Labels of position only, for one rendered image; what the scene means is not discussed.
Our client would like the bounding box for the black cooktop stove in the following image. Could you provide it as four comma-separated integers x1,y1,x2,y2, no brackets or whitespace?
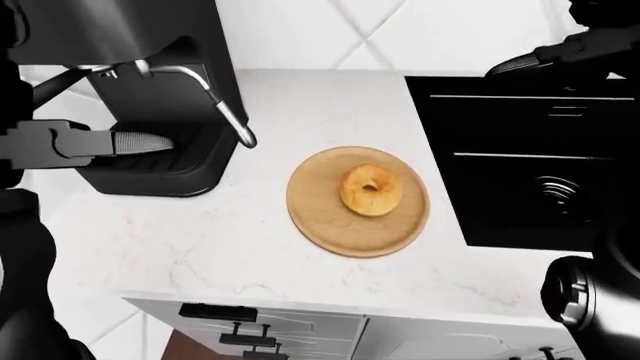
404,74,640,252

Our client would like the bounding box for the white kitchen cabinet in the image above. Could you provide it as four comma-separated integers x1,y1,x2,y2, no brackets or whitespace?
121,297,594,360

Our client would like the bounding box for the black portafilter handle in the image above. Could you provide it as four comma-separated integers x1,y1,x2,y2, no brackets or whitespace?
30,63,121,111

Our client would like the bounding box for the golden bagel pastry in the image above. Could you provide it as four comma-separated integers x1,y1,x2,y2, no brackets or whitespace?
339,162,406,219

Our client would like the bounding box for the round wooden plate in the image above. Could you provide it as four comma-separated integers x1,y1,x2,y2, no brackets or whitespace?
285,144,432,259

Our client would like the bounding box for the black espresso machine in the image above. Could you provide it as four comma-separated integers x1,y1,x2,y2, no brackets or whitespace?
0,0,251,199

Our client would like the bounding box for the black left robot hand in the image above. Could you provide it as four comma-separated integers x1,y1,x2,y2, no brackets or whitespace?
0,118,175,171

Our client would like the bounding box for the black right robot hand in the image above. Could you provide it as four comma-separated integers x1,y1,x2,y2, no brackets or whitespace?
484,27,640,78

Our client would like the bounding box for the silver steam wand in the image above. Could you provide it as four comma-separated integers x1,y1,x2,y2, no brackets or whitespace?
134,59,259,150

